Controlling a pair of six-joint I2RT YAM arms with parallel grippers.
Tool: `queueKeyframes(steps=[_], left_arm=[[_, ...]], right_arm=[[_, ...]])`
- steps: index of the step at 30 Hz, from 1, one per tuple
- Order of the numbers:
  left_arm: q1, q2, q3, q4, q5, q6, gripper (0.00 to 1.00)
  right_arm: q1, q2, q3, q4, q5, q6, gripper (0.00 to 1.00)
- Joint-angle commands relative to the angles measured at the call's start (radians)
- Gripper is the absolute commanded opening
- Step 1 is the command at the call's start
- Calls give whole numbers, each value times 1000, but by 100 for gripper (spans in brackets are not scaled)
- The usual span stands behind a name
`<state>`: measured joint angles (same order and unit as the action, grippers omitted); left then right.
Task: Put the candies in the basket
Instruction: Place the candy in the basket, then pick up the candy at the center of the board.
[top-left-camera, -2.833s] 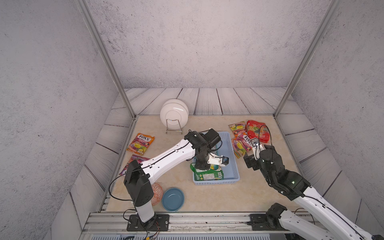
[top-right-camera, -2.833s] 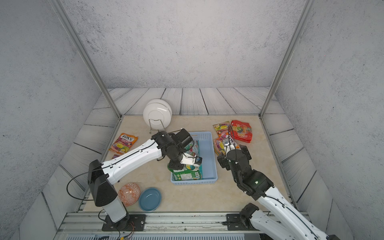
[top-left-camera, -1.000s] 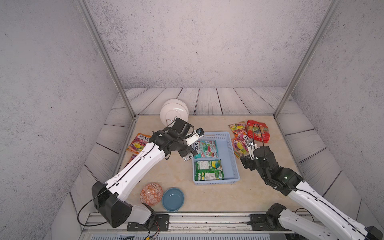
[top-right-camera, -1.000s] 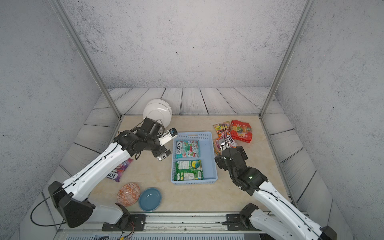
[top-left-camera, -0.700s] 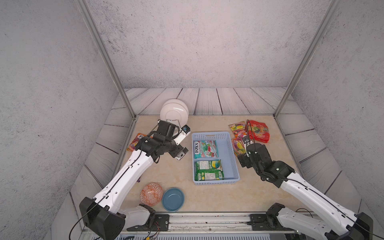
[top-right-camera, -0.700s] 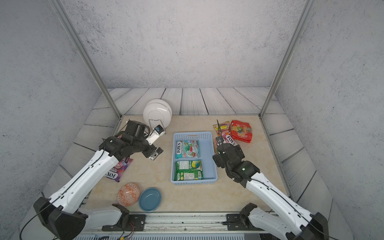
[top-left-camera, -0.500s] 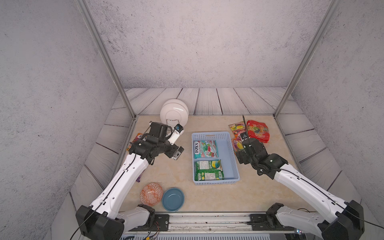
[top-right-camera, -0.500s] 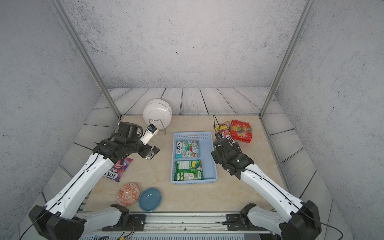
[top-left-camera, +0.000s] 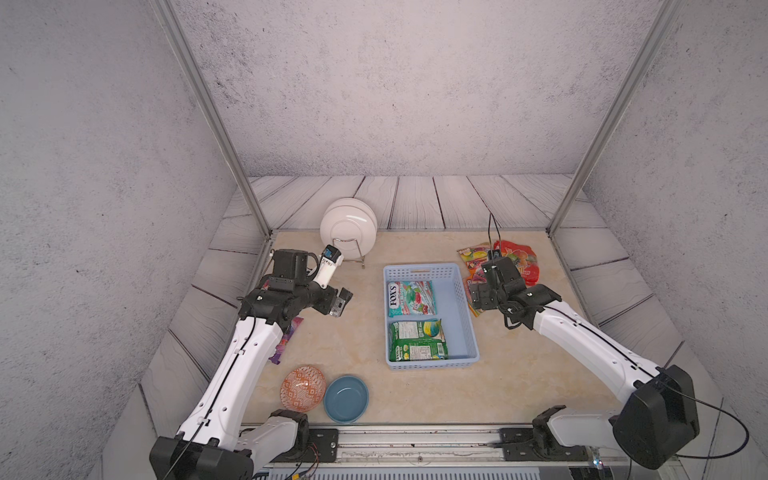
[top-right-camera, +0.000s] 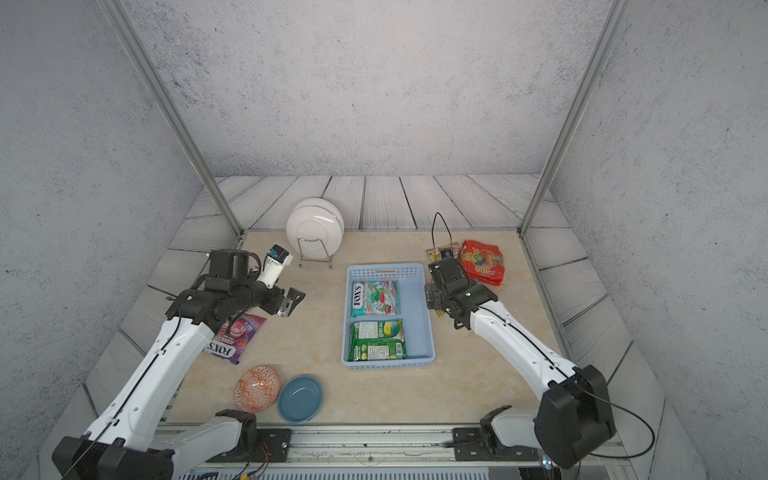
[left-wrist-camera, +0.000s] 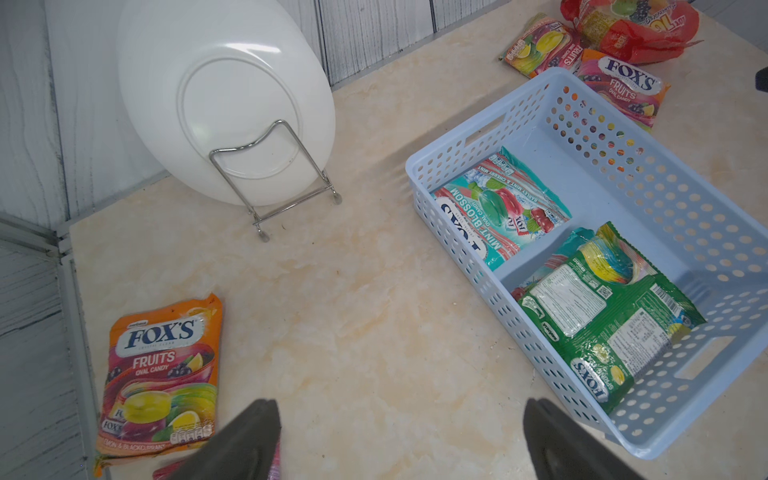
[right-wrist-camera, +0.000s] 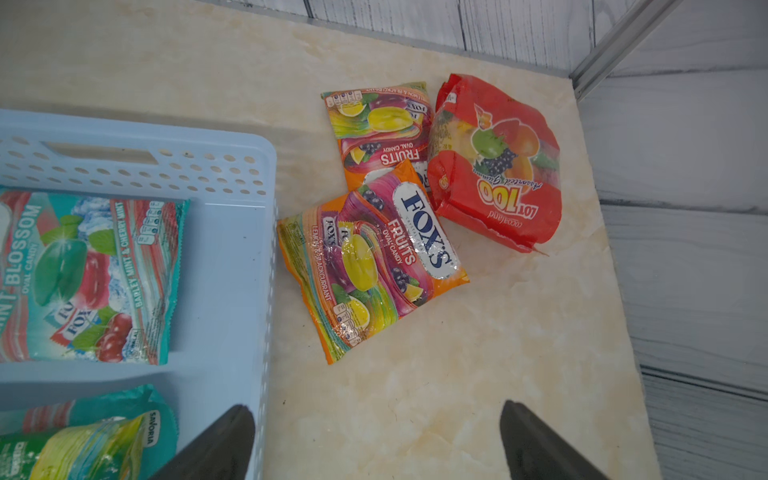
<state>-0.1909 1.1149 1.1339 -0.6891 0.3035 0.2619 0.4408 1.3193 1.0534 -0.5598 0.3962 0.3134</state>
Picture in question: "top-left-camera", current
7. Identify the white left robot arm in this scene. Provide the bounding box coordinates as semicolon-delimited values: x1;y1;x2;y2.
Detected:
149;278;353;479

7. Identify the aluminium corner post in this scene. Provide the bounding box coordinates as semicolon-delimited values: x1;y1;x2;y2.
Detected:
546;0;683;239
151;0;272;237

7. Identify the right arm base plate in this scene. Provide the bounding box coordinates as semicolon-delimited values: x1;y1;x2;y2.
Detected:
489;405;589;462

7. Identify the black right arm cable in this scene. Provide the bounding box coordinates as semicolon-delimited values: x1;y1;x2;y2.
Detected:
659;383;751;461

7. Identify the wire plate stand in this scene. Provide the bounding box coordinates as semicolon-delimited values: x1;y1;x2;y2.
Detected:
332;237;365;268

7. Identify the light blue plastic basket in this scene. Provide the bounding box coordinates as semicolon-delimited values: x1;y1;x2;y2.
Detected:
383;263;480;370

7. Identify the blue ceramic bowl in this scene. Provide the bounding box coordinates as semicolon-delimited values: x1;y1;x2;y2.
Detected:
323;375;369;424

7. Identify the green Fox's spring tea bag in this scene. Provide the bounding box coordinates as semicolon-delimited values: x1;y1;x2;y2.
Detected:
389;319;448;362

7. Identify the orange patterned bowl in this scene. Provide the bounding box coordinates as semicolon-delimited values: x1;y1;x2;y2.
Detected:
280;365;327;413

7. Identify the teal Fox's mint bag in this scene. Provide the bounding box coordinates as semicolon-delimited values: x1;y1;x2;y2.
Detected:
386;281;437;317

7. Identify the red Lot 100 candy bag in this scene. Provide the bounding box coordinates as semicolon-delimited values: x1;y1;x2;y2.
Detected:
493;240;540;287

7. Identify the right aluminium corner post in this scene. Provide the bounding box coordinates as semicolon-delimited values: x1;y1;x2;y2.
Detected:
546;0;683;239

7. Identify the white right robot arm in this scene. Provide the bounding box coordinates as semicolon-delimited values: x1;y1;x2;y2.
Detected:
469;257;700;469

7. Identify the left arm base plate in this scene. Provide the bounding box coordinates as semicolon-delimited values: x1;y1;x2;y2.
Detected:
271;428;339;464

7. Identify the purple Fox's candy bag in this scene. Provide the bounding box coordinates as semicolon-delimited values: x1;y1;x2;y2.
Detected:
269;317;303;365

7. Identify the orange fox's fruits bag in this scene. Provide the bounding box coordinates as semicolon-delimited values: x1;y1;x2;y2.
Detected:
463;277;483;318
458;243;491;277

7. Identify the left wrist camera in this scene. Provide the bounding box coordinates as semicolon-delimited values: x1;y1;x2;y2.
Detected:
271;244;344;290

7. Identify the left aluminium corner post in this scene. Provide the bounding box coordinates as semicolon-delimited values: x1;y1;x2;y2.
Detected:
151;0;272;237

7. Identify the white plate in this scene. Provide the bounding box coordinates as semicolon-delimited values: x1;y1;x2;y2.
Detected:
320;198;378;256

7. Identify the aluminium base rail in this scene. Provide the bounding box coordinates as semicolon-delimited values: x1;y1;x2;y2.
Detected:
157;423;691;480

